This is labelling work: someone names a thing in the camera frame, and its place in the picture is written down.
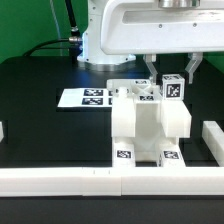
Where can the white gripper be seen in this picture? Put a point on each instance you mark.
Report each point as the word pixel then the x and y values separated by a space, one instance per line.
pixel 151 27

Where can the white chair back frame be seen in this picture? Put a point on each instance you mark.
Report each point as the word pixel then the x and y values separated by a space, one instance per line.
pixel 128 93

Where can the white chair seat part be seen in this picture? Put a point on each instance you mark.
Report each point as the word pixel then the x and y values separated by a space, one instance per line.
pixel 148 131

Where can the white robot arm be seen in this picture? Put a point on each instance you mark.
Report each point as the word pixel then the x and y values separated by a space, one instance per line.
pixel 93 55

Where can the white right rail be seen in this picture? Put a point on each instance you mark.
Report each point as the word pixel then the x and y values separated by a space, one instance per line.
pixel 213 136

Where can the white rail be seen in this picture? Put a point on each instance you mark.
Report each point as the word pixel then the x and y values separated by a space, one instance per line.
pixel 15 182
pixel 213 136

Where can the white marker base plate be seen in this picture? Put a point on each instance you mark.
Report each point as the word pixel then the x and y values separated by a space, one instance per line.
pixel 85 97

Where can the white front rail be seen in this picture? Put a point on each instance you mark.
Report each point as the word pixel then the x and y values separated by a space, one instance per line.
pixel 15 182

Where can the white left rail stub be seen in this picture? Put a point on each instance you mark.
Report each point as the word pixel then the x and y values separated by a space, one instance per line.
pixel 1 132

